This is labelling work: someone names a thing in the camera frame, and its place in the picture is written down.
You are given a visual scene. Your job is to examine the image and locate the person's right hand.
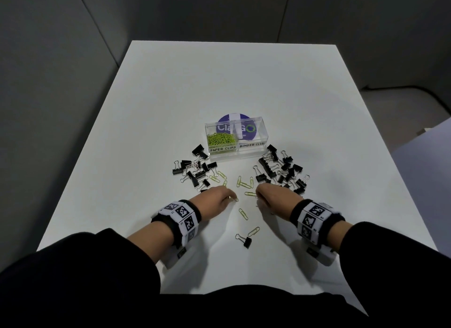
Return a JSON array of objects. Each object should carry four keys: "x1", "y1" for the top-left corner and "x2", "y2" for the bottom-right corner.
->
[{"x1": 255, "y1": 183, "x2": 304, "y2": 219}]

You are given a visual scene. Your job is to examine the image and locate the person's left hand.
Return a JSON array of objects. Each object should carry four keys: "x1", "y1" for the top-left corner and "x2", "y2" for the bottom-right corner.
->
[{"x1": 190, "y1": 185, "x2": 239, "y2": 221}]

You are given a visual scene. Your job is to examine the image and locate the person's right forearm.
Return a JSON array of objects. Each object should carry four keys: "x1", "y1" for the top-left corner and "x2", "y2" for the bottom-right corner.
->
[{"x1": 326, "y1": 220, "x2": 354, "y2": 252}]

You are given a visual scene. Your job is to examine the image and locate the person's left forearm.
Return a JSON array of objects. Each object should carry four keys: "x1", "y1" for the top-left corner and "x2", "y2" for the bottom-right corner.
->
[{"x1": 127, "y1": 220, "x2": 175, "y2": 265}]

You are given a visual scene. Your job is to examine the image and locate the scattered group of green paperclips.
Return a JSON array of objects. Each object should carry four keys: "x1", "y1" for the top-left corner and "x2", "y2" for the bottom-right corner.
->
[{"x1": 209, "y1": 170, "x2": 258, "y2": 198}]

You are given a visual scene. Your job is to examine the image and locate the pile of black binder clips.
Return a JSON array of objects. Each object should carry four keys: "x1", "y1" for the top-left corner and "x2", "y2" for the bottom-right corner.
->
[
  {"x1": 252, "y1": 144, "x2": 311, "y2": 196},
  {"x1": 172, "y1": 144, "x2": 218, "y2": 193}
]

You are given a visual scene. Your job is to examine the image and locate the clear two-compartment plastic box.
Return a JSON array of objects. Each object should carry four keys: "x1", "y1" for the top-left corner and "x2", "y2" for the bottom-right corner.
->
[{"x1": 205, "y1": 116, "x2": 269, "y2": 155}]

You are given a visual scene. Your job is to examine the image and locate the black wristband with marker tags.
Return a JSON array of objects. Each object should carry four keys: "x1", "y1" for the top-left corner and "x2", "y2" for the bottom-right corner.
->
[
  {"x1": 289, "y1": 199, "x2": 346, "y2": 248},
  {"x1": 151, "y1": 199, "x2": 202, "y2": 249}
]

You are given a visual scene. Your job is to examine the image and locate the heap of boxed green paperclips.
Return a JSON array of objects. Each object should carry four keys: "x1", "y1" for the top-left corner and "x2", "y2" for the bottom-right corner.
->
[{"x1": 206, "y1": 132, "x2": 237, "y2": 149}]

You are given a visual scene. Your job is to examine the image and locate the round purple sticker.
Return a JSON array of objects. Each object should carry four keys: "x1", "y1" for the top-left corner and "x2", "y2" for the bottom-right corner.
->
[{"x1": 216, "y1": 113, "x2": 257, "y2": 141}]

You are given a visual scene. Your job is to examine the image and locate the light grey side table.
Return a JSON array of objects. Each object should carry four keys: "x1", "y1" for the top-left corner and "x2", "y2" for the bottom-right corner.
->
[{"x1": 390, "y1": 118, "x2": 451, "y2": 258}]

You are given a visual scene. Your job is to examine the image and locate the person's black long-sleeved top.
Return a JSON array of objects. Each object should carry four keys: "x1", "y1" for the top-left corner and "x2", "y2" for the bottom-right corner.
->
[{"x1": 0, "y1": 221, "x2": 451, "y2": 328}]

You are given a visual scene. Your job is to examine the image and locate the white wrist camera unit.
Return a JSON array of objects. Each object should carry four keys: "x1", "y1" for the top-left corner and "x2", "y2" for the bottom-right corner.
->
[
  {"x1": 305, "y1": 244, "x2": 338, "y2": 267},
  {"x1": 163, "y1": 245, "x2": 188, "y2": 269}
]

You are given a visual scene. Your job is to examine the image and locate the black floor cable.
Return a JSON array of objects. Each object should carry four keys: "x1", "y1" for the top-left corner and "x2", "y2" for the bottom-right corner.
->
[{"x1": 362, "y1": 85, "x2": 451, "y2": 114}]

